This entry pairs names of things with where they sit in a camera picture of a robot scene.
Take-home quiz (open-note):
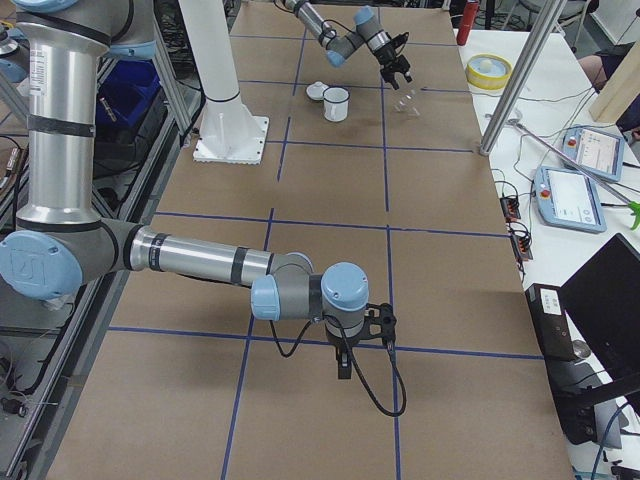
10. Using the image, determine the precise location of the red bottle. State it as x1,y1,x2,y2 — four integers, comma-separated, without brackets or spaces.
456,0,480,46

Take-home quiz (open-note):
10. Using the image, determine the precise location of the black box device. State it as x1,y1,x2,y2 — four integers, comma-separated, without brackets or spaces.
525,283,575,362

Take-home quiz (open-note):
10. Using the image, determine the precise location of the blue storage bin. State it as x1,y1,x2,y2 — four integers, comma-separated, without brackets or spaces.
96,61,160,142

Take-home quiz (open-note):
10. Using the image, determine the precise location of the orange connector block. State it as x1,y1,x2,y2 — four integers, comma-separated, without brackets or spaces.
500,196,521,223

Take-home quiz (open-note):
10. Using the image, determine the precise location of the white ceramic lid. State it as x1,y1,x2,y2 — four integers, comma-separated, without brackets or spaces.
305,81,329,102

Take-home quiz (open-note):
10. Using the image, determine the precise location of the metal reacher grabber tool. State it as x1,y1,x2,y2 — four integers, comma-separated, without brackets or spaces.
506,118,639,230

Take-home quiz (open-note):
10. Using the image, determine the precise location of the aluminium frame post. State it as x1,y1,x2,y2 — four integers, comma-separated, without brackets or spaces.
479,0,566,156

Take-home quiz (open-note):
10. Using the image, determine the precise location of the black laptop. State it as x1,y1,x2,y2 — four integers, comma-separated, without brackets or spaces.
560,233,639,379

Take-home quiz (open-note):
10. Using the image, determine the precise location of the near teach pendant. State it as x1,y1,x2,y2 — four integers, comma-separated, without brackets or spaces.
533,166,607,233

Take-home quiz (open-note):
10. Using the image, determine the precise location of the seated person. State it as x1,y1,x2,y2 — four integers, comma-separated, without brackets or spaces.
578,42,635,92

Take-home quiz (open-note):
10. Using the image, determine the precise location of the yellow tape roll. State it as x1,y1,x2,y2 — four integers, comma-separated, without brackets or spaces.
465,54,513,91

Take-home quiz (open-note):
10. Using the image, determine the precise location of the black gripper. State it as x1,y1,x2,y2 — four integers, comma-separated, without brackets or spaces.
369,30,412,90
335,346,352,379

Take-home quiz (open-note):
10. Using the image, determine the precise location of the wooden board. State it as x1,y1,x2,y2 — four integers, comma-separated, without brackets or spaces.
590,41,639,131

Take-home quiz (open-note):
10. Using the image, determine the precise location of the teach pendant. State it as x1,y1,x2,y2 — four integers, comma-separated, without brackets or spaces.
562,126,625,182
533,166,607,233

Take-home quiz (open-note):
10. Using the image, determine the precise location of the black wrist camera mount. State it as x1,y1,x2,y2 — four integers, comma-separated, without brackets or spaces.
360,303,397,352

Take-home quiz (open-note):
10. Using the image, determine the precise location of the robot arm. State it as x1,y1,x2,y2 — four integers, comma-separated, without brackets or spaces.
1,1,369,379
273,1,412,90

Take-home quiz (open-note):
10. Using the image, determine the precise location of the clear glass funnel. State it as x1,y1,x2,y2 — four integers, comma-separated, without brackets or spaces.
394,89,421,118

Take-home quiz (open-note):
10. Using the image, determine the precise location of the white enamel mug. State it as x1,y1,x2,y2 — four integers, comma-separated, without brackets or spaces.
323,87,350,122

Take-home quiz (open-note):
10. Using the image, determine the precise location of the far teach pendant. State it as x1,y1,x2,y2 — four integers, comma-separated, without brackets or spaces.
562,126,625,182

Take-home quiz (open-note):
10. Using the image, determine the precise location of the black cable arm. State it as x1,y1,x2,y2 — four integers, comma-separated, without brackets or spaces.
269,314,408,417

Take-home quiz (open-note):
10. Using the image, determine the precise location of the white camera pedestal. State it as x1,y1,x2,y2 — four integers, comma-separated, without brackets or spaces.
179,0,269,165

